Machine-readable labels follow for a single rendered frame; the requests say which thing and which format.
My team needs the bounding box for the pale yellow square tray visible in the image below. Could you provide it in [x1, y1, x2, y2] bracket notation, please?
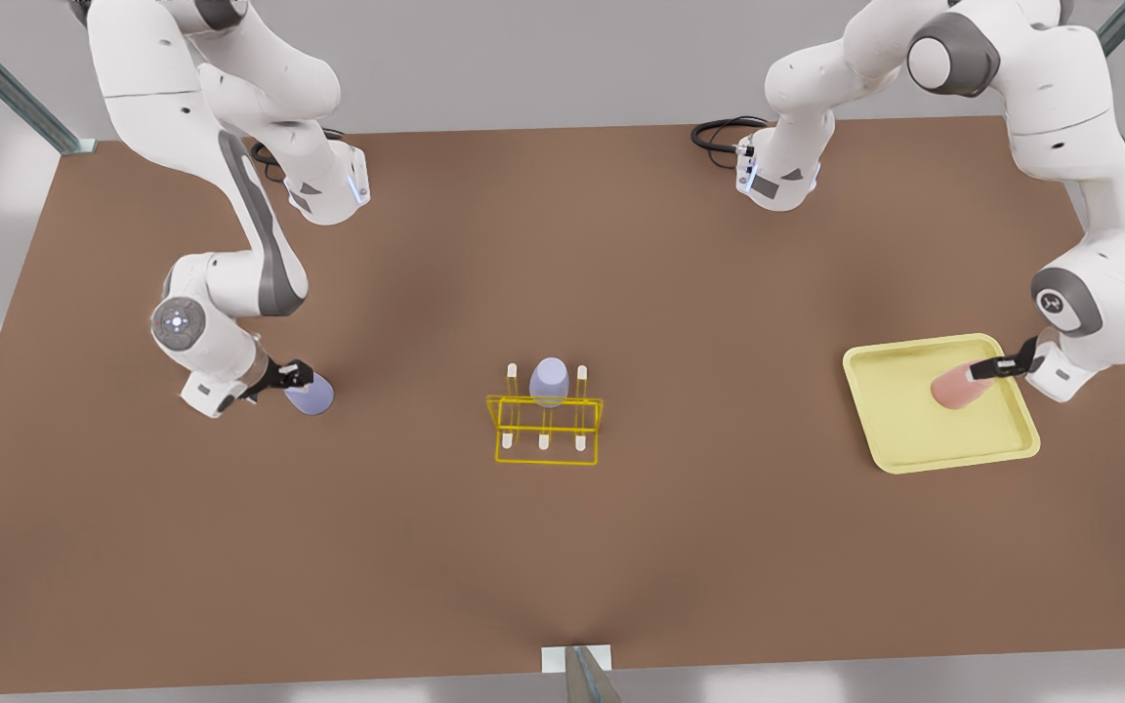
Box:
[842, 332, 1043, 476]

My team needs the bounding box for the black cable loop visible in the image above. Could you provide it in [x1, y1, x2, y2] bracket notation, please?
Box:
[690, 116, 771, 172]
[249, 127, 349, 185]

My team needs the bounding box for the lavender cup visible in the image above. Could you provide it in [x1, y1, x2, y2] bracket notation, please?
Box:
[285, 374, 336, 417]
[528, 356, 571, 408]

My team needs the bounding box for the yellow wire cup rack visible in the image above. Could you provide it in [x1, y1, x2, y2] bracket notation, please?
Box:
[485, 362, 606, 468]

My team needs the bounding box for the pink cup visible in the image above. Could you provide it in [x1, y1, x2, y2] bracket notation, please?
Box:
[930, 361, 996, 411]

